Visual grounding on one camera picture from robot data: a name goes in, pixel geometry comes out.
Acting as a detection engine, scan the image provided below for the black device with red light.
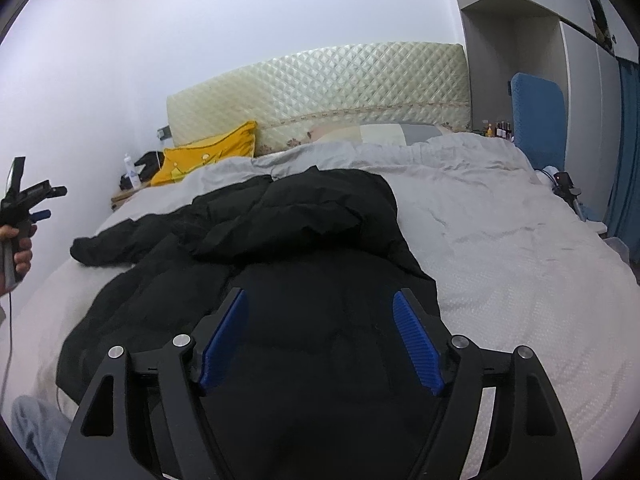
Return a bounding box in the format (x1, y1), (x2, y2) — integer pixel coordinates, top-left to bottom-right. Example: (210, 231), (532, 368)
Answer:
(550, 172), (583, 201)

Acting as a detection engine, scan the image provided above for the patchwork pillow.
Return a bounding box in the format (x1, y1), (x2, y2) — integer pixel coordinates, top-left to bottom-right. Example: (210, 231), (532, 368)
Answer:
(309, 122), (453, 147)

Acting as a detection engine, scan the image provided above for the wooden nightstand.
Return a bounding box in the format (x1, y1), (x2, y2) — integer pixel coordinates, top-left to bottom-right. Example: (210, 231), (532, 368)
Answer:
(110, 187), (151, 211)

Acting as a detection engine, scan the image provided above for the person's left hand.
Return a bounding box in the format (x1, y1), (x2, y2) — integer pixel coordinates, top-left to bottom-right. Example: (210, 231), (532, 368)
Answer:
(0, 225), (38, 291)

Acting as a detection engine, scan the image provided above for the blue curtain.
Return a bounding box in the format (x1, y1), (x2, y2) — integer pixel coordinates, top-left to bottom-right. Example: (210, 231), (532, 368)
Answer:
(602, 60), (640, 246)

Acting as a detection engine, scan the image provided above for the black bag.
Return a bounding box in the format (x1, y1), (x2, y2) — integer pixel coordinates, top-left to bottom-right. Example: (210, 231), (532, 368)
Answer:
(120, 150), (166, 188)

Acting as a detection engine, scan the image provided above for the black puffer jacket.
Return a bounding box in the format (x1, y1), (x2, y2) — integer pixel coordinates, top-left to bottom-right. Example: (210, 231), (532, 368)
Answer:
(56, 166), (443, 480)

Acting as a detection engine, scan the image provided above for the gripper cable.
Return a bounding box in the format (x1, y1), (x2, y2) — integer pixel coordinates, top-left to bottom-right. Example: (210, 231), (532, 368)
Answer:
(0, 287), (15, 411)

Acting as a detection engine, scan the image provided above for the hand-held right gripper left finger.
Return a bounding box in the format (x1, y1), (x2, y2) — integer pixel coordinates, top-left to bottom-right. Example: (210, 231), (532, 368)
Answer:
(56, 288), (249, 480)

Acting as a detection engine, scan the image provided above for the group of small bottles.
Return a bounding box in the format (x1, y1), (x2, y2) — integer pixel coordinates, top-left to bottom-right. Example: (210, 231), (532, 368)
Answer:
(481, 119), (515, 140)

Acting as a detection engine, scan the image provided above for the quilted cream headboard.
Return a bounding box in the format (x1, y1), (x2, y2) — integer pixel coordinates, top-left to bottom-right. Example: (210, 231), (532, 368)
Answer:
(166, 43), (474, 157)

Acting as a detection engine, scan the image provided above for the grey wardrobe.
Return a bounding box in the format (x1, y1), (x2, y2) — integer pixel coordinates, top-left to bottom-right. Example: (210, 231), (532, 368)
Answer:
(445, 0), (640, 221)

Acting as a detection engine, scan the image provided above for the person's jeans leg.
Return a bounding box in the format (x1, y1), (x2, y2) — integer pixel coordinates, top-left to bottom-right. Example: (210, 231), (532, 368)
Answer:
(10, 395), (73, 480)

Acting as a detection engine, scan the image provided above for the blue chair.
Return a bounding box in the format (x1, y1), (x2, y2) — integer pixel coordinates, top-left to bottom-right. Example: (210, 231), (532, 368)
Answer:
(510, 72), (571, 173)

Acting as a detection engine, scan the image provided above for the yellow pillow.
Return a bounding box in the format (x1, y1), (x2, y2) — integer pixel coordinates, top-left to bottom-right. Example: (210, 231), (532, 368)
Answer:
(151, 120), (258, 187)

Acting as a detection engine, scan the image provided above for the grey bed sheet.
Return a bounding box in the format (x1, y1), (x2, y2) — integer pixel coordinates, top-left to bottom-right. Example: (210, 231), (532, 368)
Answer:
(0, 132), (640, 480)

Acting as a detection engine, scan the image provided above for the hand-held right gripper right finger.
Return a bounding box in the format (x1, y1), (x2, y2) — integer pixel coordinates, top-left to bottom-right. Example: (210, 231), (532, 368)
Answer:
(392, 288), (583, 480)

